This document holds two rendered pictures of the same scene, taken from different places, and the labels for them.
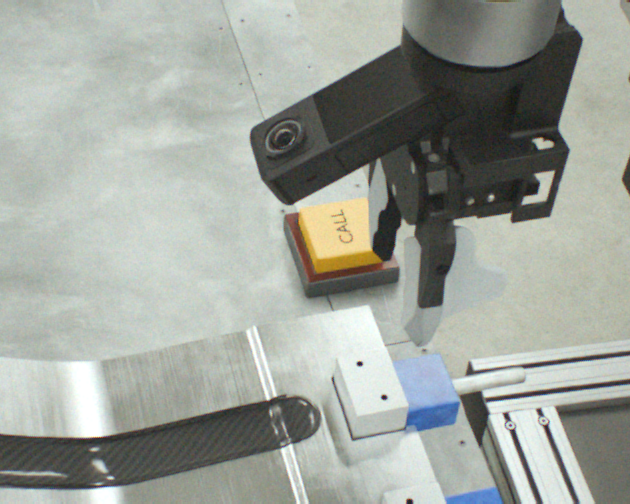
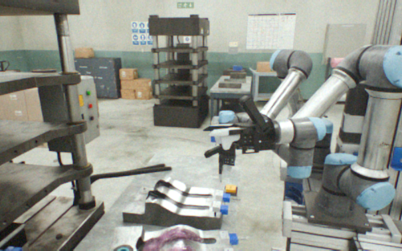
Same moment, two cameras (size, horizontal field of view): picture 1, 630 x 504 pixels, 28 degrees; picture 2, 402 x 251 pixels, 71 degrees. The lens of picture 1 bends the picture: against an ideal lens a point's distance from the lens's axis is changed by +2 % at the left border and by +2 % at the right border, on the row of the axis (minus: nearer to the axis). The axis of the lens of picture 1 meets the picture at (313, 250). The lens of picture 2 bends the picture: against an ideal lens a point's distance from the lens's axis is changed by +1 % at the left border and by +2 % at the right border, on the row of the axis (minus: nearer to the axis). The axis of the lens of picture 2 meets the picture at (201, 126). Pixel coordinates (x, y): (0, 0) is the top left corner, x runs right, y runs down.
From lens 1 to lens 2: 93 cm
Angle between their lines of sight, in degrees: 39
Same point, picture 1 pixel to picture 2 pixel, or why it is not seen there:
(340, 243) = (229, 188)
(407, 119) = (218, 149)
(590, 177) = not seen: hidden behind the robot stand
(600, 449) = not seen: outside the picture
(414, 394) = (224, 196)
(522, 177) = (230, 159)
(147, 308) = not seen: hidden behind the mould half
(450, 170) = (222, 156)
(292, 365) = (212, 192)
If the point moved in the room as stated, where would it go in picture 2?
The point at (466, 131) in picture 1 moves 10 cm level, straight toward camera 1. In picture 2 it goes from (224, 153) to (213, 159)
